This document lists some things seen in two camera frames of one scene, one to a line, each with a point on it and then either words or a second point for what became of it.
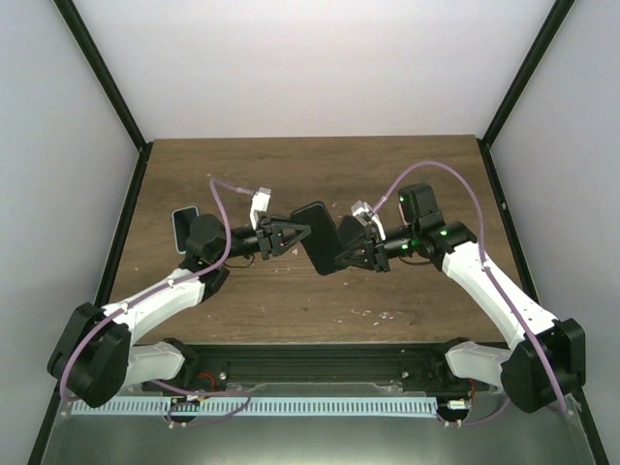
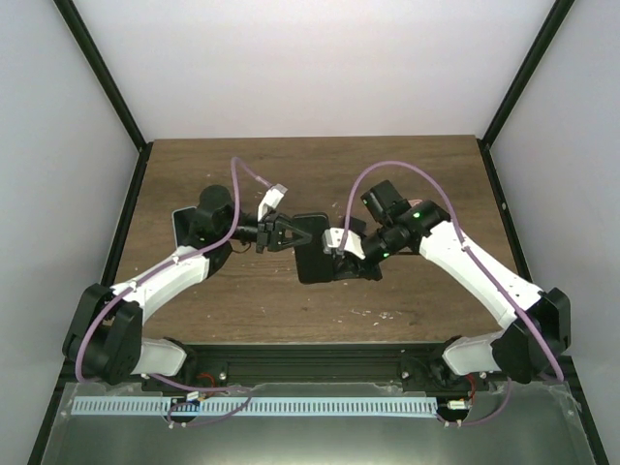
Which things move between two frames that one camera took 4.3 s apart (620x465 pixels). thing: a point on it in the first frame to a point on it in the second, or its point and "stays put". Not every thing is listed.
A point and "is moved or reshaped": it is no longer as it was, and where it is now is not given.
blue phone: (351, 229) stays put
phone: (323, 242) is moved or reshaped
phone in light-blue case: (181, 222) stays put
